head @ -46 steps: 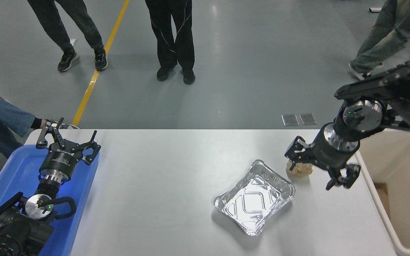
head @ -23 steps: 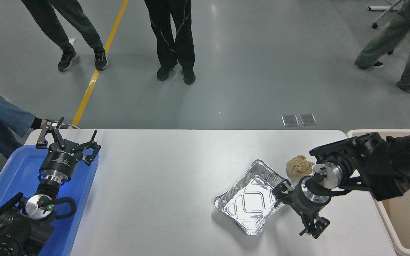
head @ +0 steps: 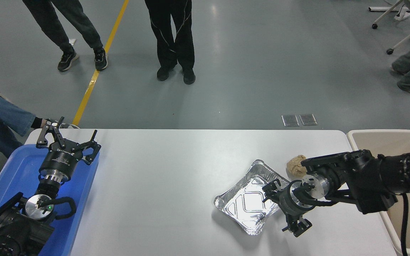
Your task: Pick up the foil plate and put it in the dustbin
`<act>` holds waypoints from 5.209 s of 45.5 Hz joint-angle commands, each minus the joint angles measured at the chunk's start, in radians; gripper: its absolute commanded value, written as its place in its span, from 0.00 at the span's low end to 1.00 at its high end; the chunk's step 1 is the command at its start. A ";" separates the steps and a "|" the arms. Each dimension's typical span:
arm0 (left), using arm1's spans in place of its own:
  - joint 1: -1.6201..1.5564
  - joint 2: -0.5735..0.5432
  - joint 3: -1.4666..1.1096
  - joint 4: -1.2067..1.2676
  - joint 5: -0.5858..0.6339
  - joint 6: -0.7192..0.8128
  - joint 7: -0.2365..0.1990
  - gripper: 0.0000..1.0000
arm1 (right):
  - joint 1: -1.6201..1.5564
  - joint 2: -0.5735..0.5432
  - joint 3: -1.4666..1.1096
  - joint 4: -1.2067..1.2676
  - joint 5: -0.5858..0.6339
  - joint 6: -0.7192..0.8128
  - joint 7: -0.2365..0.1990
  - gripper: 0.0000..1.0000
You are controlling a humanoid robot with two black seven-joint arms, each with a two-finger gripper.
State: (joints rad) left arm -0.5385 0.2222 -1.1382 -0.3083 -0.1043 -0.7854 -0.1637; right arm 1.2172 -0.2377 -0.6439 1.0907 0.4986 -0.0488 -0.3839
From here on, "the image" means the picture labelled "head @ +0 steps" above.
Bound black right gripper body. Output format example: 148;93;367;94
278;181;307;217

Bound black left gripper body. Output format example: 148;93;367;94
40;140;84;177

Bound silver foil tray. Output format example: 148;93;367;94
214;159;291;236

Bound metal floor plate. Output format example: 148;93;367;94
282;114;300;127
299;114;317;126

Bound crumpled tan paper ball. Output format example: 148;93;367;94
286;155;309;178

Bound blue plastic tray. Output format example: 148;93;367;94
0;143;100;256

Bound seated person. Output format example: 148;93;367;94
0;59;81;159

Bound standing person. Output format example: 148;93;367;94
22;0;109;72
144;0;196;85

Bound large pale plastic bin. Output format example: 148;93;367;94
347;129;410;256

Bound white wheeled chair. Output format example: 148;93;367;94
372;0;410;55

